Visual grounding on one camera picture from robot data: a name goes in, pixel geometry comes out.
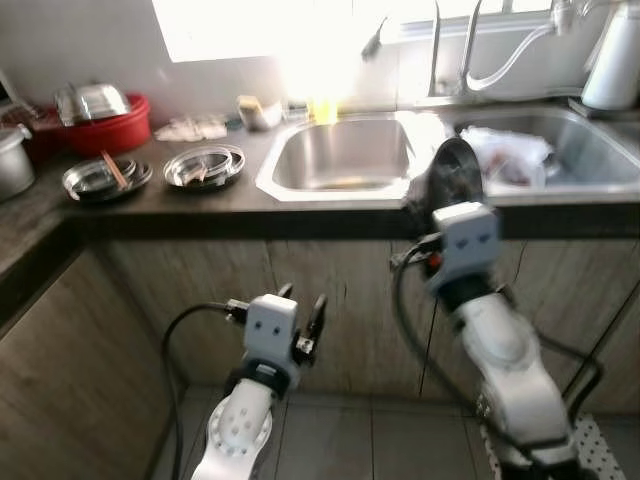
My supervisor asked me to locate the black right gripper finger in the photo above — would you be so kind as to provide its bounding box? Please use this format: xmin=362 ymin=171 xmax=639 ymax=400
xmin=404 ymin=188 xmax=433 ymax=239

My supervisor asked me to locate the shallow steel bowl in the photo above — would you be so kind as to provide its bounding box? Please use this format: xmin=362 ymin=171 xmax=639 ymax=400
xmin=172 ymin=148 xmax=239 ymax=181
xmin=68 ymin=155 xmax=141 ymax=196
xmin=423 ymin=137 xmax=488 ymax=213

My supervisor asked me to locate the wood grain cabinet door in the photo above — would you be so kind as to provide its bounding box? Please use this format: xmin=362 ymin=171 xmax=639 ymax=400
xmin=0 ymin=250 xmax=171 ymax=480
xmin=100 ymin=240 xmax=279 ymax=391
xmin=420 ymin=238 xmax=640 ymax=401
xmin=275 ymin=240 xmax=431 ymax=396

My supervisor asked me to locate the steel double sink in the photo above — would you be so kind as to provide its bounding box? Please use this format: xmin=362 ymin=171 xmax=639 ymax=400
xmin=255 ymin=105 xmax=640 ymax=208

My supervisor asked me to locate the clear plastic bag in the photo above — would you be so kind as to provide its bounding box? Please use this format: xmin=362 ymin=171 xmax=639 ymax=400
xmin=460 ymin=127 xmax=554 ymax=189

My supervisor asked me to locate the steel plate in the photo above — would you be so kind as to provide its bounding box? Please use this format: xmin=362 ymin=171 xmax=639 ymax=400
xmin=62 ymin=160 xmax=154 ymax=206
xmin=163 ymin=145 xmax=247 ymax=191

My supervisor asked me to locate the yellow plastic cup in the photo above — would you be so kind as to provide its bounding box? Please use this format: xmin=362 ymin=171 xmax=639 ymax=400
xmin=312 ymin=97 xmax=339 ymax=126

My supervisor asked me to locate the small white dish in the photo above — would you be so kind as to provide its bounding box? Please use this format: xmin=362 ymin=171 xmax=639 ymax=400
xmin=238 ymin=100 xmax=284 ymax=132

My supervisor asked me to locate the white rag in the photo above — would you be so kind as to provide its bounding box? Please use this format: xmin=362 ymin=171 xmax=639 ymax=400
xmin=155 ymin=115 xmax=229 ymax=142

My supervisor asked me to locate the round red plastic basin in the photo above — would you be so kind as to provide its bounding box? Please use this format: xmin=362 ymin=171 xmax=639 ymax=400
xmin=55 ymin=93 xmax=153 ymax=158

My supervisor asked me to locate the white electric kettle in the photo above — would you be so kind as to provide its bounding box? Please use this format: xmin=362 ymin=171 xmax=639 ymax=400
xmin=570 ymin=0 xmax=640 ymax=119

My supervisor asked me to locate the white dotted floor mat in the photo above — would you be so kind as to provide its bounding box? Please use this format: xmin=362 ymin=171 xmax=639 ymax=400
xmin=480 ymin=413 xmax=623 ymax=480

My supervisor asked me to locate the bright window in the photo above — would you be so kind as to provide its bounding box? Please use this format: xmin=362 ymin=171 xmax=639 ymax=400
xmin=150 ymin=0 xmax=640 ymax=66

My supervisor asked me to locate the domed steel cover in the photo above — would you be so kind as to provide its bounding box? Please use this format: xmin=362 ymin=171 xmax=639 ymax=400
xmin=55 ymin=82 xmax=131 ymax=126

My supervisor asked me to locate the large steel basin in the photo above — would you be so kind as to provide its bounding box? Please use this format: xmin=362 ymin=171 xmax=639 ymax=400
xmin=0 ymin=125 xmax=36 ymax=201

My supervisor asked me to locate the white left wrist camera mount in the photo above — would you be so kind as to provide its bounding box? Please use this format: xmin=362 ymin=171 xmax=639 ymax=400
xmin=243 ymin=295 xmax=299 ymax=373

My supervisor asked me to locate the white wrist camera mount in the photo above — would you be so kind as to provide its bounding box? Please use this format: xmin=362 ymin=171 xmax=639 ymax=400
xmin=243 ymin=295 xmax=299 ymax=373
xmin=430 ymin=200 xmax=501 ymax=291

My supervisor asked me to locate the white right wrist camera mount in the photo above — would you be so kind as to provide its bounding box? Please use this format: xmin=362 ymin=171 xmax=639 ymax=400
xmin=430 ymin=200 xmax=501 ymax=291

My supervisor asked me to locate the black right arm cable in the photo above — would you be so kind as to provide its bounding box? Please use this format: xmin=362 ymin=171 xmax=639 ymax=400
xmin=390 ymin=235 xmax=606 ymax=471

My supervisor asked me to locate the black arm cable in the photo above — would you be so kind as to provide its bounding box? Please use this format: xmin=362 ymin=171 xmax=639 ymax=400
xmin=390 ymin=235 xmax=606 ymax=471
xmin=160 ymin=300 xmax=249 ymax=480

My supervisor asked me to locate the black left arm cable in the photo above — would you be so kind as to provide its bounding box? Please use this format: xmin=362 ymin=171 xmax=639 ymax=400
xmin=160 ymin=300 xmax=249 ymax=480

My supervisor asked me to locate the chrome tap with hose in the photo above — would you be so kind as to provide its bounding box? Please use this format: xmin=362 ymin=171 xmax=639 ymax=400
xmin=458 ymin=0 xmax=581 ymax=101

